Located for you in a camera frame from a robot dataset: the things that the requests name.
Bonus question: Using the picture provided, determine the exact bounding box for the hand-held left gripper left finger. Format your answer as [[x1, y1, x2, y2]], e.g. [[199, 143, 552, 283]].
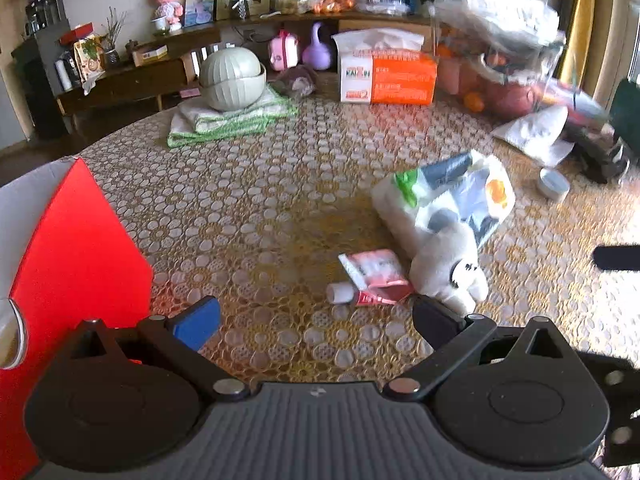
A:
[[70, 296, 251, 403]]

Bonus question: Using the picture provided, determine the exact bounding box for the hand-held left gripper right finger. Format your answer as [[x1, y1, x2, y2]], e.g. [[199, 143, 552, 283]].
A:
[[382, 294, 581, 402]]

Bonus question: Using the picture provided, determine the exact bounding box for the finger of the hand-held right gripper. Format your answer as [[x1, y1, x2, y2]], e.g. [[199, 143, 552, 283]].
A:
[[580, 352, 640, 467], [592, 244, 640, 272]]

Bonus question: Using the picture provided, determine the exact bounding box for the red cardboard box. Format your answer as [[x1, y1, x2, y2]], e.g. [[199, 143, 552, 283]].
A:
[[0, 156, 153, 467]]

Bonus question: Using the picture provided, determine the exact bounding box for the white plush toy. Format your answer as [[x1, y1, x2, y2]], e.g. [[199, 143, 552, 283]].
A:
[[409, 221, 489, 315]]

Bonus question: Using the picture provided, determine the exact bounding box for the pink tube with white cap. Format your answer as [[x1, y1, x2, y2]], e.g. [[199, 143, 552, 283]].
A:
[[338, 249, 416, 307]]

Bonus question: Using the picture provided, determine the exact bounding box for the round metal tin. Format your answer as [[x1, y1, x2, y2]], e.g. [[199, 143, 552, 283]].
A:
[[537, 167, 571, 203]]

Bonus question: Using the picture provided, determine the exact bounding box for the small white tube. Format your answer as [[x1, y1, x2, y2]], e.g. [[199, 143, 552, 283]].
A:
[[326, 282, 357, 305]]

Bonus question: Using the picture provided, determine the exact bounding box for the black plastic tool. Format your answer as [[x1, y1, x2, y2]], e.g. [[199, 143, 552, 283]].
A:
[[565, 125, 628, 186]]

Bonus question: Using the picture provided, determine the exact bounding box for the white tissue pack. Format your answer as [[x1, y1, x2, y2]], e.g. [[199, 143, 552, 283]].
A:
[[371, 149, 517, 261]]

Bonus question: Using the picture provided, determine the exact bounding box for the white paper bag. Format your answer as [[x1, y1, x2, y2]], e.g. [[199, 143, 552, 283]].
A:
[[491, 105, 576, 168]]

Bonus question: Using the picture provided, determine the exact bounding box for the pink plastic basket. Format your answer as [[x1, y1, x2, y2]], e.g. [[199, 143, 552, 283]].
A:
[[435, 50, 551, 121]]

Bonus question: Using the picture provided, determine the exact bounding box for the green white towel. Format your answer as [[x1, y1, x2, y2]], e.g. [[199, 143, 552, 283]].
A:
[[166, 85, 300, 149]]

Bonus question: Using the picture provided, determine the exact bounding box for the yellow curtain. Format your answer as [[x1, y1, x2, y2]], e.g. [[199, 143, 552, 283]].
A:
[[555, 0, 601, 91]]

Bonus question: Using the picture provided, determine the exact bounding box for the orange tissue box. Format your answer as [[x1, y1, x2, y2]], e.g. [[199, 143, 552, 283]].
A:
[[332, 28, 439, 106]]

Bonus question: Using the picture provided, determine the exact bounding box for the pale ribbed lidded bowl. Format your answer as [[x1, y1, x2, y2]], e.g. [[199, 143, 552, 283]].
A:
[[199, 46, 267, 112]]

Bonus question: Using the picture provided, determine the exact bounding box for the long wooden bench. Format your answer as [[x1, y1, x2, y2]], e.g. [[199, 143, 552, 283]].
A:
[[55, 10, 436, 126]]

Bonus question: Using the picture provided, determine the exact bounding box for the wooden chair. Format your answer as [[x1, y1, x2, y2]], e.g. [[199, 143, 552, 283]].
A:
[[181, 42, 221, 86]]

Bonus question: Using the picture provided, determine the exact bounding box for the dark purple cloth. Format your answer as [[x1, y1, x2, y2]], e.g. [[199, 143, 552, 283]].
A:
[[272, 64, 321, 98]]

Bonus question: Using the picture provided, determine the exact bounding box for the small cardboard box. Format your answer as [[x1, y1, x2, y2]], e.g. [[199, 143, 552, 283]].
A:
[[131, 44, 169, 67]]

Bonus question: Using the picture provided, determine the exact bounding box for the plastic wrapped bowl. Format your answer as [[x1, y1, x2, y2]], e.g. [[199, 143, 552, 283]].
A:
[[432, 0, 566, 61]]

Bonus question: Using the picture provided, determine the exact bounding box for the dark cabinet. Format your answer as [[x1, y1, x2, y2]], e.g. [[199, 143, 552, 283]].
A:
[[11, 35, 81, 141]]

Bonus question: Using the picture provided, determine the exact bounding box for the twig plant in pot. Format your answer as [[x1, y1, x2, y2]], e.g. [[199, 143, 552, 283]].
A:
[[100, 7, 126, 68]]

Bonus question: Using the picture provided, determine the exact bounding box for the white roll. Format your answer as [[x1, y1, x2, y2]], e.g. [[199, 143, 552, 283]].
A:
[[54, 58, 74, 92]]

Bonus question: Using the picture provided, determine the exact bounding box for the printed snack bag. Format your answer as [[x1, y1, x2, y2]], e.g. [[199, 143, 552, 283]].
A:
[[73, 35, 106, 86]]

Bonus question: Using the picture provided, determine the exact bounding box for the pink toy case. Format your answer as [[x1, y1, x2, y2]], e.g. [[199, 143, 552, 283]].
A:
[[268, 30, 301, 72]]

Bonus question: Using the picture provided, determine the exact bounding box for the purple gourd toy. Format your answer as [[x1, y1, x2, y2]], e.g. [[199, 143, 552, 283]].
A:
[[301, 21, 333, 72]]

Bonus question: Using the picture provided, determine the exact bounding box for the small blue picture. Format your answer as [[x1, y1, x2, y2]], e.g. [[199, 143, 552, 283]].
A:
[[184, 0, 217, 28]]

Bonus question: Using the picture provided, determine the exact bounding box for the small red box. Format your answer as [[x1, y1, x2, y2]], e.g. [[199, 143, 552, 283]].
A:
[[59, 22, 95, 46]]

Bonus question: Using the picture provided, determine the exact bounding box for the pink plush doll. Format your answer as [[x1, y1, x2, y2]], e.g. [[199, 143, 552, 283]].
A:
[[149, 0, 183, 31]]

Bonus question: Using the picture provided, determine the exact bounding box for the grey rack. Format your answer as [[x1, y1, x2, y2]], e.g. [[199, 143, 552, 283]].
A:
[[25, 0, 71, 36]]

